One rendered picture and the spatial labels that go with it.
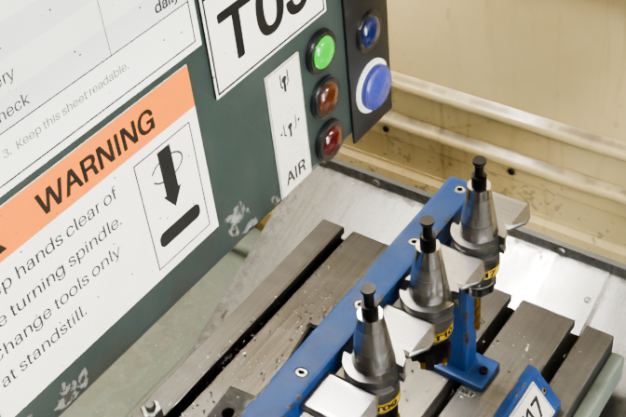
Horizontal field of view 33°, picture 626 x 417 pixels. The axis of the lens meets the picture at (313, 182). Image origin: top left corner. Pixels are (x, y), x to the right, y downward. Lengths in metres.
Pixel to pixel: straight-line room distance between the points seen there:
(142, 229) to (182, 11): 0.11
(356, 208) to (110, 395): 0.56
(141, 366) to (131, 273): 1.45
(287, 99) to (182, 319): 1.47
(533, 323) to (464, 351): 0.15
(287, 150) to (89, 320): 0.16
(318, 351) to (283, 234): 0.79
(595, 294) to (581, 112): 0.31
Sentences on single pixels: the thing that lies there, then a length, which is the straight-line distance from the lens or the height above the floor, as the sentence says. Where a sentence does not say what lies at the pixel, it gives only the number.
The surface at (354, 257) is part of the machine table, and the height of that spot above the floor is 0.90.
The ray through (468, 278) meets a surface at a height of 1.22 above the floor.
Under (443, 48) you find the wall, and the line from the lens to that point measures 1.59.
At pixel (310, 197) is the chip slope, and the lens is 1.86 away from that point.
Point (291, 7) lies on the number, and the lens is 0.56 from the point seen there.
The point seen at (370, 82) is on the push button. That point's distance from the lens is 0.65.
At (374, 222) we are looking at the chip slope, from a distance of 1.80.
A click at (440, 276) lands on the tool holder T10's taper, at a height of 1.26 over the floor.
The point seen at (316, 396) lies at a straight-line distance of 1.05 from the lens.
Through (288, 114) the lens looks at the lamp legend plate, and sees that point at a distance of 0.59.
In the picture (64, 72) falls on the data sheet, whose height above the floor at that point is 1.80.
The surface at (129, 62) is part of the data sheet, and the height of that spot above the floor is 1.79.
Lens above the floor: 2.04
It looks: 40 degrees down
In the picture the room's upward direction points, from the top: 7 degrees counter-clockwise
